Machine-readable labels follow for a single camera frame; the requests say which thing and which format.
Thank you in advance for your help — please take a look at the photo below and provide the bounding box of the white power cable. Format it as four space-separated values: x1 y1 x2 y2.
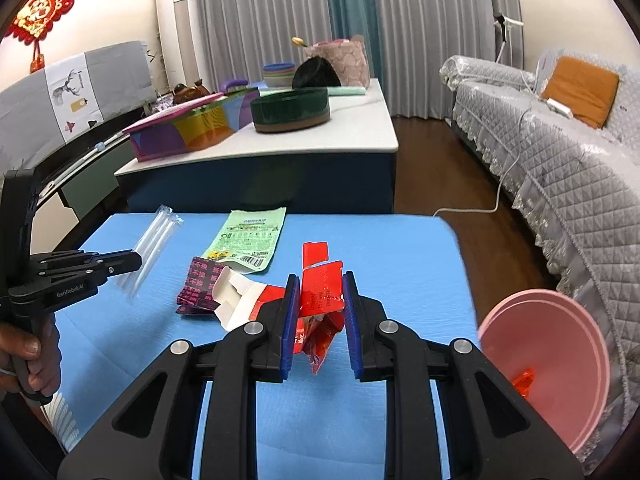
431 67 551 217

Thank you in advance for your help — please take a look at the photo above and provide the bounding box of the light green snack packet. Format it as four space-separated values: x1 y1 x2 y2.
201 208 288 274

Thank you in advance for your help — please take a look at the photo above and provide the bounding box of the red knot wall ornament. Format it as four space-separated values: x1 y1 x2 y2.
5 0 76 75

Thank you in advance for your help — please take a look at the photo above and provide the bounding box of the red foil wrapper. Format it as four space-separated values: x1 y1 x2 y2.
295 312 345 376

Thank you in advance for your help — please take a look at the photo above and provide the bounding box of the person's left hand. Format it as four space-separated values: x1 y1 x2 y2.
0 321 63 397

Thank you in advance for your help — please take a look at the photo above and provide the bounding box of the clear packet of straws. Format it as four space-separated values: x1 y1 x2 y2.
116 204 182 301

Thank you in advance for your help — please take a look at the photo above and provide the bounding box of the grey deer-print cover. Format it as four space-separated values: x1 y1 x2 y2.
0 40 153 181

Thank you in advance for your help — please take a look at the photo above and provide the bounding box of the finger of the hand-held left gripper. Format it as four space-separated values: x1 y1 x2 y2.
35 250 144 286

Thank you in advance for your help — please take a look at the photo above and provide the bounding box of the colourful rectangular box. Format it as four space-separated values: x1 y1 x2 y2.
122 86 261 162

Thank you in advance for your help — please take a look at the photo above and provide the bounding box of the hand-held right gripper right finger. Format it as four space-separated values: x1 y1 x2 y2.
342 271 586 480

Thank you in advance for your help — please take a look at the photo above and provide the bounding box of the pink lace bag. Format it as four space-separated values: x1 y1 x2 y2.
303 34 371 90

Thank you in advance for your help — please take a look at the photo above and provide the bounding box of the dark cabinet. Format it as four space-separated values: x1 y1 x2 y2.
30 110 151 251

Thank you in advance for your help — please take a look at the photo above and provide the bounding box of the black round hat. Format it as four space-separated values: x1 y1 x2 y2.
291 56 342 90

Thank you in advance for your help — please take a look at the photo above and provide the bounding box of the white-topped blue coffee table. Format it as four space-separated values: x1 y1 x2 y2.
114 77 399 214

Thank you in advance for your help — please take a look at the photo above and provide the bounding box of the white standing air conditioner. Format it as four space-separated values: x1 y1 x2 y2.
156 0 201 93

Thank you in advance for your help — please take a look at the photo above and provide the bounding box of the blue table mat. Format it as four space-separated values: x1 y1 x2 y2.
42 212 481 480

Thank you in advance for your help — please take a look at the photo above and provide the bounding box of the red and white carton box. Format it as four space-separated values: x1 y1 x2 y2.
212 241 348 332

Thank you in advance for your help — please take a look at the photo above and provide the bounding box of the orange cushion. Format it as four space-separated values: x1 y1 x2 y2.
541 56 621 130

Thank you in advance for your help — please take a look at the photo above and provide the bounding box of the light green roll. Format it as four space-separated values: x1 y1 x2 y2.
260 85 371 98

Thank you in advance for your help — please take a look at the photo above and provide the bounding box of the dark green round tin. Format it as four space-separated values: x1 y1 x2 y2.
250 86 332 134

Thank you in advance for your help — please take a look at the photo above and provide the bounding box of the stack of plastic bowls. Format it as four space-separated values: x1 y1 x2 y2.
262 61 297 88

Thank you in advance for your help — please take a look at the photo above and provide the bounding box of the teal curtain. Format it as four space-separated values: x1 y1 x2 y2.
321 0 386 81

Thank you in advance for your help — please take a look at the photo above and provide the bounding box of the red plastic bag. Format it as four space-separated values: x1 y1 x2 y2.
511 367 537 398

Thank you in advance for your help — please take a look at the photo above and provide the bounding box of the pink plastic bin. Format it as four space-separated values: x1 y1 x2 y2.
476 289 612 467

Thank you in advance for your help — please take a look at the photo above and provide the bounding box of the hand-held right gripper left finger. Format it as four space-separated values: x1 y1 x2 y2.
57 274 302 480

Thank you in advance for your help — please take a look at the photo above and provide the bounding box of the grey curtain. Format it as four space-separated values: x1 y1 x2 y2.
367 0 523 118
187 0 333 91

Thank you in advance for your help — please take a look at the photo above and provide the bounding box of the sofa with grey quilted cover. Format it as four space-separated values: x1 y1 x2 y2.
439 49 640 466

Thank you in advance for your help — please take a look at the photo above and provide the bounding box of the dark red patterned wrapper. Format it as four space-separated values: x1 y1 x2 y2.
175 256 226 315

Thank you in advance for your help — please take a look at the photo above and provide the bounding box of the brown figurine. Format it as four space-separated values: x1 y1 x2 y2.
172 80 213 106

